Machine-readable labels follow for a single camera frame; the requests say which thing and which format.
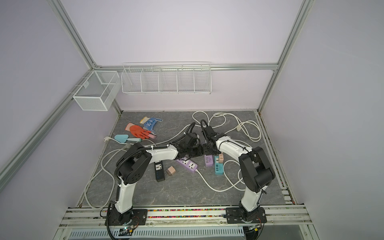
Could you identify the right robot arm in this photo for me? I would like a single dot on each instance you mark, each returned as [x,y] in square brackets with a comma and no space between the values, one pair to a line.
[256,169]

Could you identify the white wire basket rack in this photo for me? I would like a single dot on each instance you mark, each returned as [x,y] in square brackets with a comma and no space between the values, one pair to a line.
[166,78]

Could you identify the purple power strip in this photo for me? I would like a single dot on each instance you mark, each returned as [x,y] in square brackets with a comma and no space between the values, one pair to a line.
[188,164]
[209,160]

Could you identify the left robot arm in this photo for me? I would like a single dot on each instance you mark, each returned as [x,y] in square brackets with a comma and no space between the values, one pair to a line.
[131,167]

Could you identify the teal power strip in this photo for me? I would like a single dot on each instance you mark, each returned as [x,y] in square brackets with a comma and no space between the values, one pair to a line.
[219,170]

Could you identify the teal dustpan scoop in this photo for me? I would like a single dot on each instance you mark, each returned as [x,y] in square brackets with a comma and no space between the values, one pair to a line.
[123,139]

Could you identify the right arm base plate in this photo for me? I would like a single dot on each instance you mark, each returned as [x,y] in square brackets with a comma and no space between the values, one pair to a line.
[239,215]

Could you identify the white mesh box basket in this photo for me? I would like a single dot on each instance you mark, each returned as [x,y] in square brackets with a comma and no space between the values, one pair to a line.
[98,91]

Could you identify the black power strip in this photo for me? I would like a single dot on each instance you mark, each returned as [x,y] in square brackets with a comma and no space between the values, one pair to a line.
[159,171]

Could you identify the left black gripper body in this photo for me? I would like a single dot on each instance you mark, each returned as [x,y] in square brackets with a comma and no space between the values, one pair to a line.
[194,151]

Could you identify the blue patterned glove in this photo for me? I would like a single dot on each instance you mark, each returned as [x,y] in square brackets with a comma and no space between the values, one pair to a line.
[149,124]

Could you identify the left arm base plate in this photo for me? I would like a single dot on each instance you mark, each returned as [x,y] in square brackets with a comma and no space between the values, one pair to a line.
[136,217]

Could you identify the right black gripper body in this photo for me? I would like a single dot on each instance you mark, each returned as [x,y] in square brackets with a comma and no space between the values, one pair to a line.
[206,149]

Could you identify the purple power strip front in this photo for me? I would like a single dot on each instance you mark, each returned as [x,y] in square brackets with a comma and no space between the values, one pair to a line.
[188,164]

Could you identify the pink glove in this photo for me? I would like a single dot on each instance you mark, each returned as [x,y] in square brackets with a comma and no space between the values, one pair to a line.
[130,124]

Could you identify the red rubber glove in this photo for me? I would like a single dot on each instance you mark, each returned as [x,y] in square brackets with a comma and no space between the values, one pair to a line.
[139,132]

